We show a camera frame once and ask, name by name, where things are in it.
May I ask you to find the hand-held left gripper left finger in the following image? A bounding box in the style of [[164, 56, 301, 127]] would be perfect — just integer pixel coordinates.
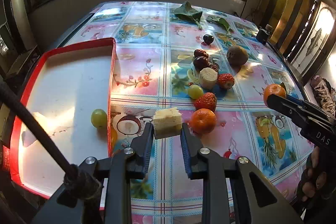
[[30, 122, 155, 224]]

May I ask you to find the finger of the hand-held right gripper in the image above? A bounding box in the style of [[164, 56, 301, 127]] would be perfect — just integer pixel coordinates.
[[285, 93, 326, 115], [266, 94, 309, 130]]

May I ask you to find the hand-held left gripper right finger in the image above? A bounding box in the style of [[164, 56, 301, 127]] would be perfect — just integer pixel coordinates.
[[180, 123, 305, 224]]

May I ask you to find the mandarin orange with leaf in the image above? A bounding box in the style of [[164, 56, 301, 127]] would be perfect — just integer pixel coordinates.
[[263, 82, 287, 108]]

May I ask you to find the pale sugarcane chunk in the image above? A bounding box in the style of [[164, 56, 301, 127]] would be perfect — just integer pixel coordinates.
[[153, 107, 182, 139]]

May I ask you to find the red strawberry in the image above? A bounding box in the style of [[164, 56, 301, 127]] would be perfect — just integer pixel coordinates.
[[194, 92, 217, 112], [217, 73, 235, 90]]

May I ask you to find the green grape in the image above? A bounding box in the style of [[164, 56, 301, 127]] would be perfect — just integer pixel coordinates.
[[91, 109, 108, 128], [187, 84, 204, 100]]

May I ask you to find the brown kiwi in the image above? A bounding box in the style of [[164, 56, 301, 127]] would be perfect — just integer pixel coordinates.
[[226, 46, 249, 66]]

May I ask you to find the red cardboard tray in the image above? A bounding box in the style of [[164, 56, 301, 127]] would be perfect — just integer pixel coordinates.
[[9, 38, 117, 199]]

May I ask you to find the person's right hand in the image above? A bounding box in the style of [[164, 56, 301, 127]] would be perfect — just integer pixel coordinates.
[[295, 147, 336, 211]]

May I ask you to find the dark patterned cloth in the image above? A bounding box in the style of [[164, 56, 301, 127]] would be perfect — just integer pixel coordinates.
[[310, 76, 336, 112]]

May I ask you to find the wooden glass-panel door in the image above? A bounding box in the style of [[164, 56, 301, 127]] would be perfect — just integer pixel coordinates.
[[268, 0, 336, 84]]

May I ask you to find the black jar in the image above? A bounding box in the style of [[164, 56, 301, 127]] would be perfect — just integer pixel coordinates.
[[256, 25, 272, 45]]

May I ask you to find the colourful printed tablecloth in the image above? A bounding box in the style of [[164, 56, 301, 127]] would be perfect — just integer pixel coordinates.
[[56, 1, 315, 224]]

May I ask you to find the small green leaf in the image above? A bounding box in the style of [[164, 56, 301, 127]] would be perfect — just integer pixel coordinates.
[[206, 15, 234, 34]]

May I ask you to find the large green leaf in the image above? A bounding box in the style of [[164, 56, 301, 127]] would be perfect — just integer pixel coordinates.
[[173, 1, 204, 30]]

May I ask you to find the black braided cable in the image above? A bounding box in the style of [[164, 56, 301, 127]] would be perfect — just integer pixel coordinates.
[[0, 81, 103, 201]]

